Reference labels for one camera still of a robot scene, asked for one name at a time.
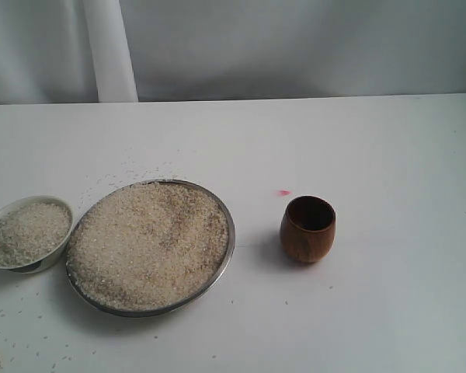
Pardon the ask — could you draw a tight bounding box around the brown wooden cup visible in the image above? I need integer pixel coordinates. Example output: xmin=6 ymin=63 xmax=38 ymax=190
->
xmin=279 ymin=196 xmax=336 ymax=264

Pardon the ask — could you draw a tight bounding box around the steel rice basin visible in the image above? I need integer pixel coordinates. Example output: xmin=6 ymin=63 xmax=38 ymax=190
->
xmin=66 ymin=180 xmax=235 ymax=318

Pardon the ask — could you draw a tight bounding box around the cream ceramic bowl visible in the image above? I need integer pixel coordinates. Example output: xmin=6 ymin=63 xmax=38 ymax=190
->
xmin=0 ymin=196 xmax=74 ymax=274

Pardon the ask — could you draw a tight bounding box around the white backdrop curtain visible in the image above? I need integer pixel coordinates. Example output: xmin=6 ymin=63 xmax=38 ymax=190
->
xmin=0 ymin=1 xmax=466 ymax=104

